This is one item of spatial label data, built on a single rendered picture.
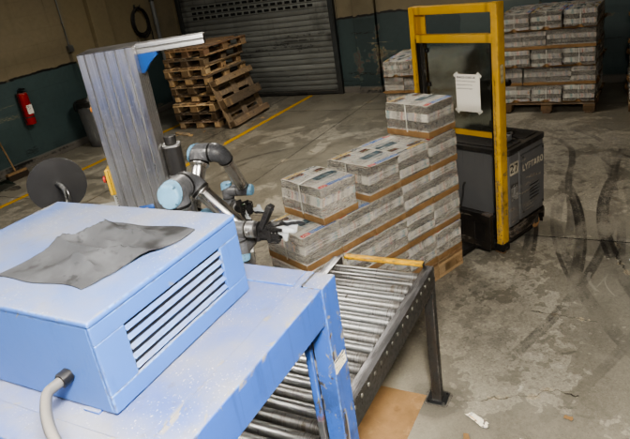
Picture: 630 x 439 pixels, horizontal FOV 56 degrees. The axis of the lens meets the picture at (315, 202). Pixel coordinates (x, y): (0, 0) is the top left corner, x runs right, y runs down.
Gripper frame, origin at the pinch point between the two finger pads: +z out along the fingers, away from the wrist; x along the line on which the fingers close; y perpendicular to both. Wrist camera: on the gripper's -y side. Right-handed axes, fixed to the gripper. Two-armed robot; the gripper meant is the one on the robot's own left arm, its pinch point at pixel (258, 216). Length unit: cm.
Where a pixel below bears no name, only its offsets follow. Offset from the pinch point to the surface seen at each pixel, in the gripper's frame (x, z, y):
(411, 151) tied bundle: 94, 48, 19
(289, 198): 15.0, 15.0, 9.4
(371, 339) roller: -48, 137, -6
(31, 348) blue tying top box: -171, 173, 81
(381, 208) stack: 62, 46, -10
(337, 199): 28, 45, 10
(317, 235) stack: 7.3, 45.5, -5.3
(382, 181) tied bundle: 66, 47, 8
